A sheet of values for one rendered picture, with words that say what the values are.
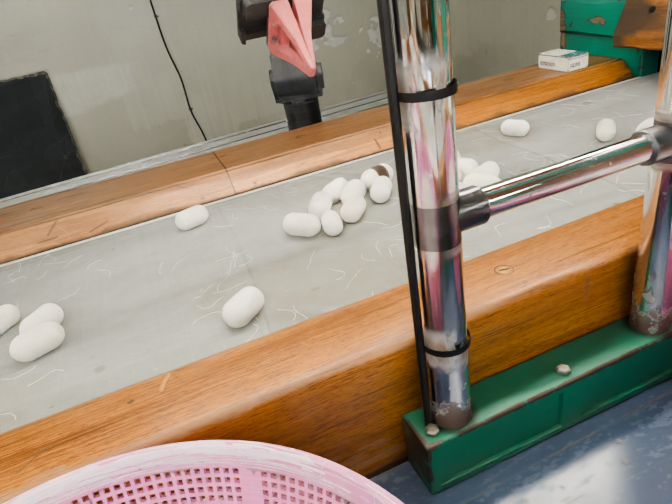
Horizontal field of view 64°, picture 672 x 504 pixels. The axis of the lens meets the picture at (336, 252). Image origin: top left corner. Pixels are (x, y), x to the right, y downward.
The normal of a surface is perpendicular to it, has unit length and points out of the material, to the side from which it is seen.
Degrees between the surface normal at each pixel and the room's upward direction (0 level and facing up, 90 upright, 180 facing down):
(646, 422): 0
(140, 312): 0
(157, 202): 45
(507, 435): 90
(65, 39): 90
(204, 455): 75
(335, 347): 0
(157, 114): 89
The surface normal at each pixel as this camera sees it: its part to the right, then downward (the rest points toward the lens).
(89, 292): -0.16, -0.87
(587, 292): 0.37, 0.39
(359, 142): 0.15, -0.33
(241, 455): -0.28, 0.25
